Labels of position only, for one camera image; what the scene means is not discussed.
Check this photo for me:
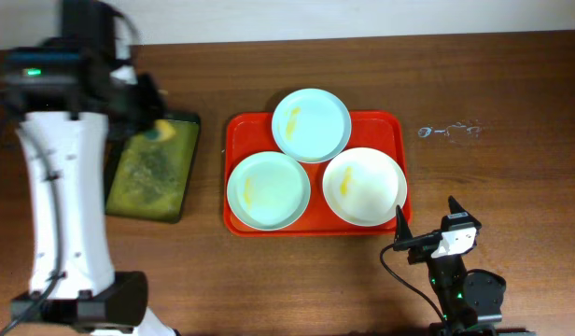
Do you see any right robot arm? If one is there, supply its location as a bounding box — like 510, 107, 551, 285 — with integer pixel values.
390, 197, 506, 335

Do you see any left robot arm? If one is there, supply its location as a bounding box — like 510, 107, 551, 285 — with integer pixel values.
0, 1, 173, 335

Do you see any black tray with soapy water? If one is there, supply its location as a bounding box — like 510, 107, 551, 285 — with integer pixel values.
105, 111, 201, 224

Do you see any light blue plate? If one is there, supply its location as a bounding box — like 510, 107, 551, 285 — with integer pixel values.
272, 89, 352, 163
226, 151, 312, 231

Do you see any red plastic tray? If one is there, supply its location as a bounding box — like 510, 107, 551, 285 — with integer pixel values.
223, 110, 407, 237

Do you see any white plate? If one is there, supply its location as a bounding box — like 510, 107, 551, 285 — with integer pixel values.
322, 147, 408, 227

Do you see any yellow green sponge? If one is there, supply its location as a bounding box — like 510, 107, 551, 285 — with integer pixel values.
144, 119, 176, 142

